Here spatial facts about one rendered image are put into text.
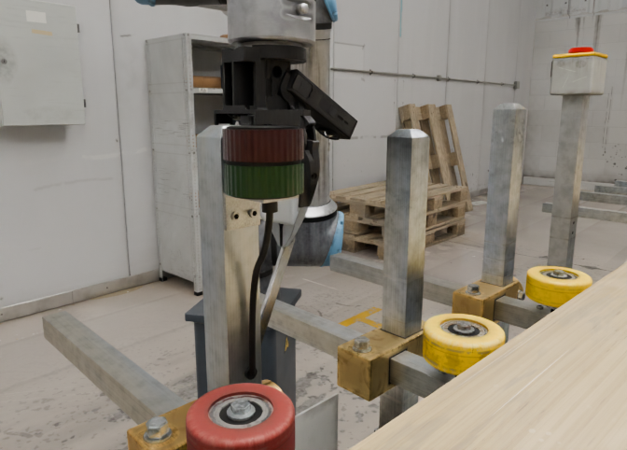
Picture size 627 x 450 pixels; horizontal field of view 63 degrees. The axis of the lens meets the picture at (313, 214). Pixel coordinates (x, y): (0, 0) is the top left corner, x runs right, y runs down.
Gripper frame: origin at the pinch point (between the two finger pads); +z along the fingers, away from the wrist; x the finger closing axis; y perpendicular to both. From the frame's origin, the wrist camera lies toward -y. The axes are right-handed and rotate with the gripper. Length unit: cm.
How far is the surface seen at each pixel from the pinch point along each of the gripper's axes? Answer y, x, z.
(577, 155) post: -61, 9, -7
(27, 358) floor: -22, -207, 98
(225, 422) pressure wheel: 18.9, 14.6, 8.4
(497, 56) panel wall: -632, -295, -92
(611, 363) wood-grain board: -11.4, 30.9, 8.5
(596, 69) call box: -60, 11, -21
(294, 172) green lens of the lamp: 13.2, 15.6, -9.2
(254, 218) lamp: 12.5, 9.9, -4.9
